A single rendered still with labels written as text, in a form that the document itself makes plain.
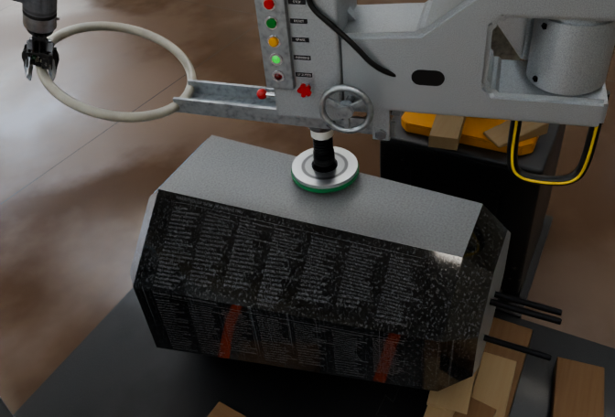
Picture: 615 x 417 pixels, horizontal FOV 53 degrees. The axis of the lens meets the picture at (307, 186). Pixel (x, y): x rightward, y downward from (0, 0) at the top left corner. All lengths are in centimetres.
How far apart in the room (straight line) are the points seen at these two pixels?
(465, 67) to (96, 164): 266
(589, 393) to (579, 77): 123
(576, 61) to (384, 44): 45
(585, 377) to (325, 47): 152
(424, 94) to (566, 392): 125
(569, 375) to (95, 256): 216
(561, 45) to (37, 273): 253
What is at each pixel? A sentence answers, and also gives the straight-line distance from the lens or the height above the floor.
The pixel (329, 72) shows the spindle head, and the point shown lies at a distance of 166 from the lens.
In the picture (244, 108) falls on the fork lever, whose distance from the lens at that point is 187.
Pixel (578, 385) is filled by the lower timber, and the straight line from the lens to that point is 246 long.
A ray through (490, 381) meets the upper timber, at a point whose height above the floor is 21.
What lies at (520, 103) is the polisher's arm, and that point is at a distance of 165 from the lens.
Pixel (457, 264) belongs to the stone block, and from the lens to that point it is 176.
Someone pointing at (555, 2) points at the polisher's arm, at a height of 148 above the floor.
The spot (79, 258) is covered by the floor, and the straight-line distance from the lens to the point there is 322.
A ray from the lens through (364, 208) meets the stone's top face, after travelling 189.
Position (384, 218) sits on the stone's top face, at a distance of 186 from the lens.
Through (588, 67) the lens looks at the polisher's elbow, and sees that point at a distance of 162.
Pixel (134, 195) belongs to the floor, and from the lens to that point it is 349.
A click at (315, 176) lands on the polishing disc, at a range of 193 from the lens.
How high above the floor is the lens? 207
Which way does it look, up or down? 39 degrees down
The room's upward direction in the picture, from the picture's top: 6 degrees counter-clockwise
